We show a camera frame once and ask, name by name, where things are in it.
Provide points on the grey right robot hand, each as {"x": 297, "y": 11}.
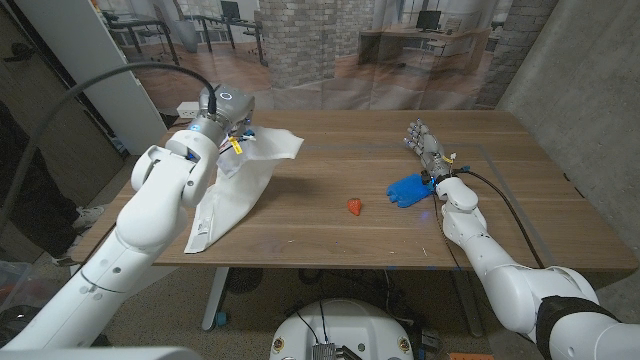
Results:
{"x": 430, "y": 150}

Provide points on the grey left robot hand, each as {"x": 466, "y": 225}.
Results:
{"x": 227, "y": 107}

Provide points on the white cloth towel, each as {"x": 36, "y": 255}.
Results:
{"x": 240, "y": 190}

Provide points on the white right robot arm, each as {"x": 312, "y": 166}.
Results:
{"x": 515, "y": 290}

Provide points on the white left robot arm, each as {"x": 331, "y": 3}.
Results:
{"x": 150, "y": 215}

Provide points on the blue ice pack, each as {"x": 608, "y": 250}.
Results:
{"x": 407, "y": 190}

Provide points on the red strawberry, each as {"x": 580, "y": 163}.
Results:
{"x": 354, "y": 206}

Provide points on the printed office backdrop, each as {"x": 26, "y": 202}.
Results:
{"x": 300, "y": 50}

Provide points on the white upright panel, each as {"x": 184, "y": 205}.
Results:
{"x": 90, "y": 60}

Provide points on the dark table leg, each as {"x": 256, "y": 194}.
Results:
{"x": 470, "y": 305}

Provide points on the black round fan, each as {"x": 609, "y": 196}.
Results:
{"x": 244, "y": 280}

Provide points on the white sneaker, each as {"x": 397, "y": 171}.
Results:
{"x": 89, "y": 216}

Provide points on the white table leg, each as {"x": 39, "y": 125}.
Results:
{"x": 215, "y": 295}

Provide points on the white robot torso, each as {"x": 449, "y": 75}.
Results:
{"x": 345, "y": 330}

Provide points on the dark wooden cabinet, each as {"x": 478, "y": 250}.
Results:
{"x": 30, "y": 150}

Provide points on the clear plastic bin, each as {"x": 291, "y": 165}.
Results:
{"x": 20, "y": 285}

